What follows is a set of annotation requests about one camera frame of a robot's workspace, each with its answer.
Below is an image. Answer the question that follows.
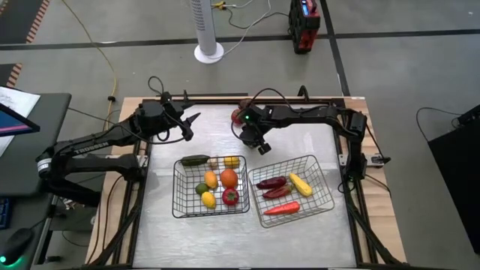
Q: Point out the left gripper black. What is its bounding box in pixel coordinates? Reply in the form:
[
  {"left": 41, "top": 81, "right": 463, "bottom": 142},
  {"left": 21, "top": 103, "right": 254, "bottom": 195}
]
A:
[{"left": 163, "top": 100, "right": 202, "bottom": 143}]

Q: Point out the orange fruit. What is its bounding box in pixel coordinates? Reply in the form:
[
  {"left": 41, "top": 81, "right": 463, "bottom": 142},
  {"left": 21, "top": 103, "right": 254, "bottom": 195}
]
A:
[{"left": 220, "top": 168, "right": 239, "bottom": 189}]

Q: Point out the dark red chili pepper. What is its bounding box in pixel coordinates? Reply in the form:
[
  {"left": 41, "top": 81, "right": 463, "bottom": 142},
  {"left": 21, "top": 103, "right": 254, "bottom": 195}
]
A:
[
  {"left": 256, "top": 175, "right": 288, "bottom": 191},
  {"left": 261, "top": 183, "right": 295, "bottom": 200}
]

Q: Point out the yellow-orange mango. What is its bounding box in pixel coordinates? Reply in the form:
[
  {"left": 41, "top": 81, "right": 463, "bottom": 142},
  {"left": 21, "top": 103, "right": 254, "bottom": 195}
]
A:
[{"left": 203, "top": 170, "right": 220, "bottom": 190}]

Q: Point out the red fruit with green leaves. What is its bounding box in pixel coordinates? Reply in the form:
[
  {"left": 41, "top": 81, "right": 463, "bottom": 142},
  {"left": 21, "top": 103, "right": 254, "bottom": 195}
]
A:
[{"left": 221, "top": 187, "right": 240, "bottom": 206}]

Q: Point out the yellow corn cob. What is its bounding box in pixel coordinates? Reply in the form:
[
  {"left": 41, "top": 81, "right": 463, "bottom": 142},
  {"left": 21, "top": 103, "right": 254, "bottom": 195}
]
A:
[{"left": 289, "top": 172, "right": 314, "bottom": 198}]

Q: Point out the orange carrot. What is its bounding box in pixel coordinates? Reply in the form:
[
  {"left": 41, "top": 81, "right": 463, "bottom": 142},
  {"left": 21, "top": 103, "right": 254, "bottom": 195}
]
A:
[{"left": 263, "top": 201, "right": 302, "bottom": 216}]

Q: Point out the bronze wire basket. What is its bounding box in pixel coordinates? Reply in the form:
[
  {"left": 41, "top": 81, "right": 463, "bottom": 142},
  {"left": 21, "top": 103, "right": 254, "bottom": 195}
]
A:
[{"left": 247, "top": 154, "right": 336, "bottom": 229}]

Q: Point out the dark green cucumber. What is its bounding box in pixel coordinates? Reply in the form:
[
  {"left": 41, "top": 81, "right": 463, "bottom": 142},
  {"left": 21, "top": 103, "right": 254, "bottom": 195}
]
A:
[{"left": 181, "top": 154, "right": 211, "bottom": 167}]

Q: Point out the yellow lemon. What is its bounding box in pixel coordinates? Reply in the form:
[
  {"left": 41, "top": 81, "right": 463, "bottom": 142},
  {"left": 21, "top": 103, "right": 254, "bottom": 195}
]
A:
[{"left": 201, "top": 191, "right": 218, "bottom": 209}]

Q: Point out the white tower fan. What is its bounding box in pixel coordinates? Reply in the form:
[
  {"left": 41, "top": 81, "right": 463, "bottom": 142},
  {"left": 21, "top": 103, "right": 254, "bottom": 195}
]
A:
[{"left": 188, "top": 0, "right": 225, "bottom": 65}]

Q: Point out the glossy white table sheet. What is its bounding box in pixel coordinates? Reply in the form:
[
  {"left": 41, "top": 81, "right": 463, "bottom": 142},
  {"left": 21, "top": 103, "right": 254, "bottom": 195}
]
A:
[{"left": 131, "top": 103, "right": 358, "bottom": 269}]

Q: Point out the red and black toolbox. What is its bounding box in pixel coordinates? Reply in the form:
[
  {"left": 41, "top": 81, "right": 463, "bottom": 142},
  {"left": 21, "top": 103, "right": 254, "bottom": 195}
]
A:
[{"left": 287, "top": 0, "right": 322, "bottom": 56}]

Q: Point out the grey power strip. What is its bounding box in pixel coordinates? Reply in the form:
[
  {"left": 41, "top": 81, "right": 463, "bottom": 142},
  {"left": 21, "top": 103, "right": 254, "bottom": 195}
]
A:
[{"left": 365, "top": 152, "right": 392, "bottom": 167}]

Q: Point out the black desk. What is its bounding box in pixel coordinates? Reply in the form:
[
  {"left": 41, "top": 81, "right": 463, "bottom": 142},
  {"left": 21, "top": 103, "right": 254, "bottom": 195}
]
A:
[{"left": 0, "top": 92, "right": 72, "bottom": 198}]

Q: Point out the white paper sheet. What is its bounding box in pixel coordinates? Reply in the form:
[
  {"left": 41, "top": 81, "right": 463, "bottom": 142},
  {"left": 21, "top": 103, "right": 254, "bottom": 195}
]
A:
[{"left": 0, "top": 85, "right": 41, "bottom": 157}]

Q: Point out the tilted display screen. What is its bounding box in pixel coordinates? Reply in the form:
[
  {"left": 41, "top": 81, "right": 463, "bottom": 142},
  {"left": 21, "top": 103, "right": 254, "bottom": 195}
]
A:
[{"left": 0, "top": 103, "right": 41, "bottom": 138}]

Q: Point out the black mat orange striped edge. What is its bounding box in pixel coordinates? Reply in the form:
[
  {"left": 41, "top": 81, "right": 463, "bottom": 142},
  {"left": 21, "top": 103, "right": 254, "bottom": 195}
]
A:
[
  {"left": 0, "top": 62, "right": 23, "bottom": 89},
  {"left": 0, "top": 0, "right": 52, "bottom": 45}
]

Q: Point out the black keyboard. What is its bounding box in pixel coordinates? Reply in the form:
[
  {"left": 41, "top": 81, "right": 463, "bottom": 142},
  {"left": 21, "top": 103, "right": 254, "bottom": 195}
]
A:
[{"left": 0, "top": 198, "right": 11, "bottom": 230}]

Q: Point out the black computer mouse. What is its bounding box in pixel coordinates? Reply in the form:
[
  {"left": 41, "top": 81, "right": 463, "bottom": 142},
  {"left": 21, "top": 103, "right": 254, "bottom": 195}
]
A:
[{"left": 0, "top": 227, "right": 34, "bottom": 266}]

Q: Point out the large black box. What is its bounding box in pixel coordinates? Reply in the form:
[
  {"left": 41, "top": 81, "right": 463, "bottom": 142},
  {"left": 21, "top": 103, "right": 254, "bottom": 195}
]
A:
[{"left": 427, "top": 104, "right": 480, "bottom": 256}]

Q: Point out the black metal table frame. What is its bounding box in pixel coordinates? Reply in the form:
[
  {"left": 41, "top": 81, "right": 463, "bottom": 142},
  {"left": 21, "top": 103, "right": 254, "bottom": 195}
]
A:
[{"left": 85, "top": 95, "right": 406, "bottom": 270}]

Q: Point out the looped black cable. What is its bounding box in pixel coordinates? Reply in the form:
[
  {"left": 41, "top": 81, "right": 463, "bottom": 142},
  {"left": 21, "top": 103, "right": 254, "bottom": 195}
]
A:
[{"left": 147, "top": 76, "right": 165, "bottom": 97}]

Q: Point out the black wire basket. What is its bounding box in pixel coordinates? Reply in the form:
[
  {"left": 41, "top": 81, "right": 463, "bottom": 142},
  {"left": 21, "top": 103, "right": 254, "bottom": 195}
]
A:
[{"left": 171, "top": 154, "right": 251, "bottom": 219}]

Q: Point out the white floor cable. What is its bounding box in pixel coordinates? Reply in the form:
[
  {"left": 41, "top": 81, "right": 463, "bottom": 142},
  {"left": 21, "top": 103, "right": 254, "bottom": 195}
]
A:
[{"left": 209, "top": 0, "right": 273, "bottom": 61}]

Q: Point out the yellow floor cable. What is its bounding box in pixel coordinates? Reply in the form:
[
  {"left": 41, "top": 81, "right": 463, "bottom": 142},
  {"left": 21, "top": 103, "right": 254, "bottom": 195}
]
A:
[{"left": 59, "top": 0, "right": 119, "bottom": 117}]

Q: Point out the black floor cable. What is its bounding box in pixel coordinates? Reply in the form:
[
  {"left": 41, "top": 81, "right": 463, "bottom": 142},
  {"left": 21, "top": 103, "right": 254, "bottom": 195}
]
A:
[{"left": 224, "top": 7, "right": 292, "bottom": 31}]

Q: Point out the thin black cable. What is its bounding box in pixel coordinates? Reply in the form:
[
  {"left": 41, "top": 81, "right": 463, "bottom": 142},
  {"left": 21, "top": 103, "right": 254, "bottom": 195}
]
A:
[{"left": 415, "top": 106, "right": 464, "bottom": 132}]

